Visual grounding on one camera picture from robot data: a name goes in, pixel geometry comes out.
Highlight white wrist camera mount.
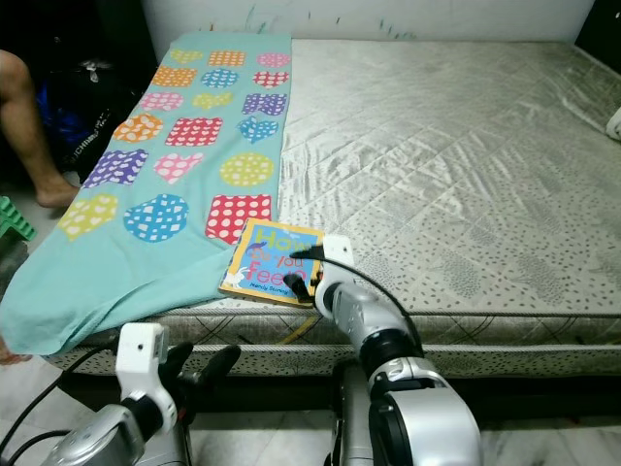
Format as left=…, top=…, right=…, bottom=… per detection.
left=116, top=322, right=168, bottom=409
left=318, top=234, right=355, bottom=287

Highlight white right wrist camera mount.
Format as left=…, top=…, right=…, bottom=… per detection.
left=318, top=234, right=355, bottom=287

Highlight teal blanket with coloured shapes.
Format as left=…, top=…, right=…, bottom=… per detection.
left=0, top=32, right=294, bottom=357

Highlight person in black shorts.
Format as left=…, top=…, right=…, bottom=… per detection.
left=0, top=49, right=81, bottom=368

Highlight yellow blue children's book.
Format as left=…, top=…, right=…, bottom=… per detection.
left=218, top=218, right=326, bottom=309

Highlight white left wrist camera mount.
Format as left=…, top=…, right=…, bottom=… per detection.
left=116, top=322, right=168, bottom=409

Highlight grey quilted mattress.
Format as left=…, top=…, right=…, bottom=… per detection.
left=49, top=39, right=621, bottom=380

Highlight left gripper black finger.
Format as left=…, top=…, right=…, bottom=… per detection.
left=199, top=345, right=242, bottom=391

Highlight blue fabric bag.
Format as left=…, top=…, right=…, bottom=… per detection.
left=39, top=83, right=64, bottom=147

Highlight dark bed base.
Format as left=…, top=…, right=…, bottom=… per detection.
left=58, top=374, right=621, bottom=423

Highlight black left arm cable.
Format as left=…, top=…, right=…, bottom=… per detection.
left=5, top=345, right=122, bottom=466

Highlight black backpack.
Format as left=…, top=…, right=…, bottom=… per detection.
left=39, top=58, right=147, bottom=181

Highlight green plastic stool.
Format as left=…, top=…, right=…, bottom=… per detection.
left=0, top=194, right=35, bottom=244

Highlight black tufted headboard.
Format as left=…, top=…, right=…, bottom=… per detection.
left=574, top=0, right=621, bottom=45

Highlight grey robot right leg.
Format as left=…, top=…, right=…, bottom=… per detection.
left=330, top=359, right=379, bottom=466

